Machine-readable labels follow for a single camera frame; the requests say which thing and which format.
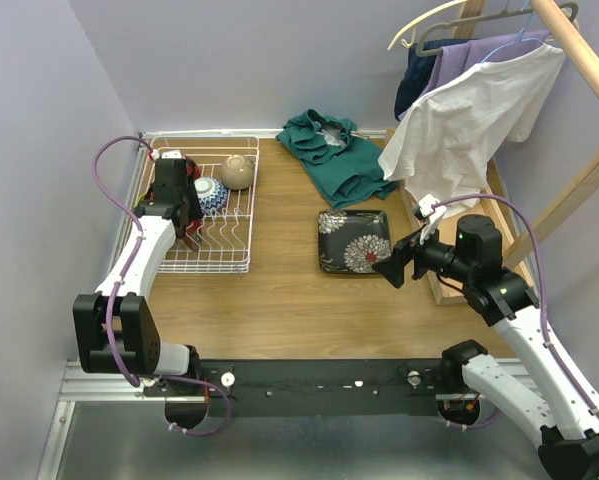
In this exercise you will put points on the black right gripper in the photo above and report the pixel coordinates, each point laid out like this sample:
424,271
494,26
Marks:
393,268

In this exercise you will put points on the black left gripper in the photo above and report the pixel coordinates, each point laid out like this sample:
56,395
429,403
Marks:
187,220

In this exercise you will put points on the red floral round plate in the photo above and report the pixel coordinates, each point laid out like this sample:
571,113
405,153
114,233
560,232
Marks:
192,236

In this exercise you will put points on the black square floral plate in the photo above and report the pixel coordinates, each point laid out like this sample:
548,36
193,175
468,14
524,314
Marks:
352,241

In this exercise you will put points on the orange round plate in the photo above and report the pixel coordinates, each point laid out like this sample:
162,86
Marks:
142,198

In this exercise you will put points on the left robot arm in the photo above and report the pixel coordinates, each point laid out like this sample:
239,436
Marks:
114,327

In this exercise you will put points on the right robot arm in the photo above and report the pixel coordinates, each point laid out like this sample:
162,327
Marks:
561,415

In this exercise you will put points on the red bowl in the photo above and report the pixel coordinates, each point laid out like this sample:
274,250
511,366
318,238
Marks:
192,170

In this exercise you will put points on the blue white patterned bowl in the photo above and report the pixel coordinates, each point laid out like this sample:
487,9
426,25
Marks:
212,195

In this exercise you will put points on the beige ceramic bowl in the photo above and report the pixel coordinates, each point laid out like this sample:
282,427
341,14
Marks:
238,172

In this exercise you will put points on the green hooded garment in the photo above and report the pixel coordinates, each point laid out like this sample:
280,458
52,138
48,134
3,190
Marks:
342,165

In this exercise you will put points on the white t-shirt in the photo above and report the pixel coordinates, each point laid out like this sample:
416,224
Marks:
443,144

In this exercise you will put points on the navy blue garment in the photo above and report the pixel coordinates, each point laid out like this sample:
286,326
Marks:
426,73

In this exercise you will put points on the purple shirt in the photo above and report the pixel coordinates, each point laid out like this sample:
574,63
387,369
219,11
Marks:
479,55

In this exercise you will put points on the grey clothes hanger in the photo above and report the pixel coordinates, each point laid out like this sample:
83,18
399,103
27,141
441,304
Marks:
571,7

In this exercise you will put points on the cream clothes hanger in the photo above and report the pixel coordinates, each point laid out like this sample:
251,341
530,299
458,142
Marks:
407,35

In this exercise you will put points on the light blue clothes hanger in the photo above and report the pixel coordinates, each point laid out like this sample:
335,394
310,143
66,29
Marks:
517,39

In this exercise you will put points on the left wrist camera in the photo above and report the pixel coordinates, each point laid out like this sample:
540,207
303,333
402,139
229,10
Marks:
167,155

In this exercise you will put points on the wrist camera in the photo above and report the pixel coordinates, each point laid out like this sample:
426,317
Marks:
167,155
430,213

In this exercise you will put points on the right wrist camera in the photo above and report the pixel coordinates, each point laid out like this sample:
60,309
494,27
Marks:
430,213

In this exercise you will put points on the white wire dish rack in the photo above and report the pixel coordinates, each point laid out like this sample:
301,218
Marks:
219,242

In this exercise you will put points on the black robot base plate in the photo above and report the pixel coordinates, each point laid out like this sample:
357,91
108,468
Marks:
344,387

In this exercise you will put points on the aluminium table rail frame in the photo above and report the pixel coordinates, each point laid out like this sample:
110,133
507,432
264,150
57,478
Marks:
116,334

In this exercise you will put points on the wooden clothes rack frame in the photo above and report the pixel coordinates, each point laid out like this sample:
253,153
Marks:
564,141

